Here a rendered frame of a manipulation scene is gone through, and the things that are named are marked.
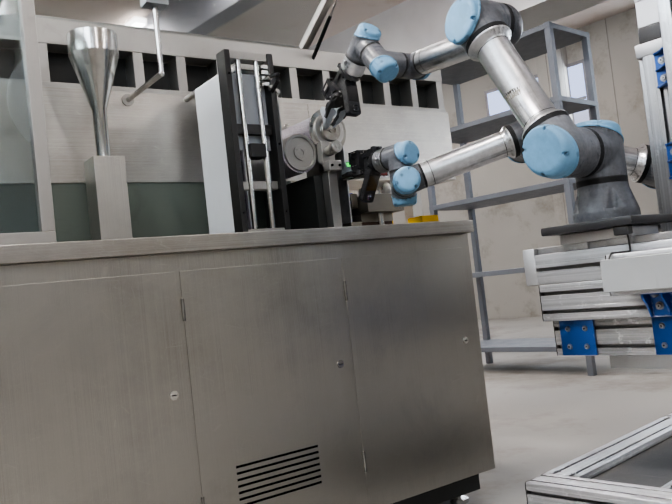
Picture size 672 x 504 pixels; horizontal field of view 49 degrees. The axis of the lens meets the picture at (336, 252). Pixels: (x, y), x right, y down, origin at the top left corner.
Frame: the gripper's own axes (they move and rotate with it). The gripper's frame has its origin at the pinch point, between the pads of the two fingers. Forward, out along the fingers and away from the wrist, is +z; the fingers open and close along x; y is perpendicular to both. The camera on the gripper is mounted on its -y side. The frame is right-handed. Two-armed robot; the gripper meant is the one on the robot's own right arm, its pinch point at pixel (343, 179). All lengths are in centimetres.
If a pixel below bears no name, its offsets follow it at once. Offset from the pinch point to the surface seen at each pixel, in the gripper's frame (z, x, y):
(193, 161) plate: 30, 40, 12
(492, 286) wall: 544, -656, -61
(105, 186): 4, 80, -1
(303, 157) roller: -2.8, 17.2, 6.8
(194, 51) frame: 30, 35, 51
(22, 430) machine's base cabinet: -29, 114, -58
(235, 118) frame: -16, 48, 15
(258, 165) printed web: 13.7, 24.4, 7.4
